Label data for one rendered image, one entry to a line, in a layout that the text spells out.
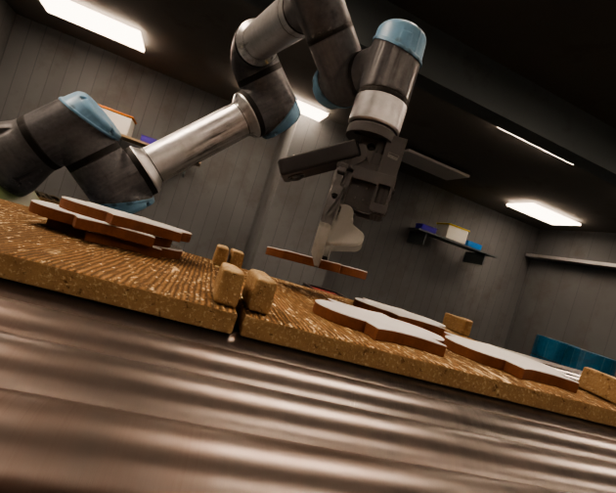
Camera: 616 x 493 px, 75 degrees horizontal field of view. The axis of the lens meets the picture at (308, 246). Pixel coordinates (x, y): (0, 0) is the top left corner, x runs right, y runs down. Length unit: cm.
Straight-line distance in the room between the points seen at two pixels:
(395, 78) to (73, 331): 49
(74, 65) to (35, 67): 53
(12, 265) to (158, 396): 15
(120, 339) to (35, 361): 5
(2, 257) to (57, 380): 13
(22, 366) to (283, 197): 594
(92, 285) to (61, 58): 736
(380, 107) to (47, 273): 43
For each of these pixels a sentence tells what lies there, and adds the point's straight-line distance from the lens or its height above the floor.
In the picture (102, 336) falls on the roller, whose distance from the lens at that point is 24.
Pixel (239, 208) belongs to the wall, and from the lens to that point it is 713.
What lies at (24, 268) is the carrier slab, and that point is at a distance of 30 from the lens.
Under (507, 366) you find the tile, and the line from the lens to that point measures 46.
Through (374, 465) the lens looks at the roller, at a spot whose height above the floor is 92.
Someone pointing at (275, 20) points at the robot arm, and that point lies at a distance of 78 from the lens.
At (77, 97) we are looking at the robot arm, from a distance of 96.
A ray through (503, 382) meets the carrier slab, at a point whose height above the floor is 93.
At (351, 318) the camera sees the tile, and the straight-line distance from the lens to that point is 37.
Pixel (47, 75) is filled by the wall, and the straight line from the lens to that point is 758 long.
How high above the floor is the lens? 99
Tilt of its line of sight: 1 degrees up
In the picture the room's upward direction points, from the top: 17 degrees clockwise
